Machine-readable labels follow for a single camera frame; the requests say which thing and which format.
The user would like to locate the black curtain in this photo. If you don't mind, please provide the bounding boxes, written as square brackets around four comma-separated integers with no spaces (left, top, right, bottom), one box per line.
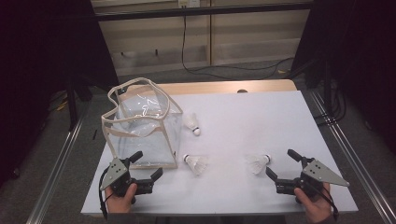
[290,0,396,153]
[0,0,120,188]

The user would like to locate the black horizontal metal bar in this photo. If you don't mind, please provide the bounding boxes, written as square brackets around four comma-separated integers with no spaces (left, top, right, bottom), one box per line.
[94,3,314,22]

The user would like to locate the clear plastic bag beige trim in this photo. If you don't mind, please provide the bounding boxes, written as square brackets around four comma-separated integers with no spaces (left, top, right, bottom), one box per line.
[101,77,184,170]

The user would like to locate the white wall socket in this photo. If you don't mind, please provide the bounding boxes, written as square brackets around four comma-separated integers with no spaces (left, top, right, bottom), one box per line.
[177,0,201,8]

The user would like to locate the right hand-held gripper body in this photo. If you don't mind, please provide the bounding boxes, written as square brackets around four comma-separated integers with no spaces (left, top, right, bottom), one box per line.
[275,157,350,200]

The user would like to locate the metal floor rail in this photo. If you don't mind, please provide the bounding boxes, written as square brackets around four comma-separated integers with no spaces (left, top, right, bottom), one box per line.
[26,111,88,224]
[309,90,396,224]

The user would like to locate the bundle of black floor cables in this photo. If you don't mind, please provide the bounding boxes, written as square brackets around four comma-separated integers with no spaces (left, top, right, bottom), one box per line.
[314,77,347,125]

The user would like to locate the person's right hand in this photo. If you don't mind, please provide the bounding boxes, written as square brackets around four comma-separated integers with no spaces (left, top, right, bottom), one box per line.
[293,182,332,224]

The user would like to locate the person's left hand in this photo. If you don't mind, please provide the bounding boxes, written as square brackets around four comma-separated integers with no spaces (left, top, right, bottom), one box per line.
[105,182,138,214]

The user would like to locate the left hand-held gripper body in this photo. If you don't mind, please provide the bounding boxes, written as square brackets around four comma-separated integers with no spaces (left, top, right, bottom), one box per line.
[99,157,155,198]

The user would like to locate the long black floor cable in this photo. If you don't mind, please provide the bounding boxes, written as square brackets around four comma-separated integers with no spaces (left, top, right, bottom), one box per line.
[181,15,295,81]

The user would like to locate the white table cover sheet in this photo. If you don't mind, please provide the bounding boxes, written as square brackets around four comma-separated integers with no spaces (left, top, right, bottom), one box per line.
[80,90,359,217]

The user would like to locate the right hand-held gripper black cable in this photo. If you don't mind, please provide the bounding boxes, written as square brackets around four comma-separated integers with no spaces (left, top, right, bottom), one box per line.
[306,180,340,220]

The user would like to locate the black metal stand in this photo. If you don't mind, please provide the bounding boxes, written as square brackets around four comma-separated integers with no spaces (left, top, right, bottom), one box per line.
[66,77,78,132]

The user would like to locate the white shuttlecock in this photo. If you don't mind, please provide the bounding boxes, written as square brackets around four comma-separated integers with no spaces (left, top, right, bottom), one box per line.
[183,113,202,137]
[182,153,209,176]
[247,153,272,175]

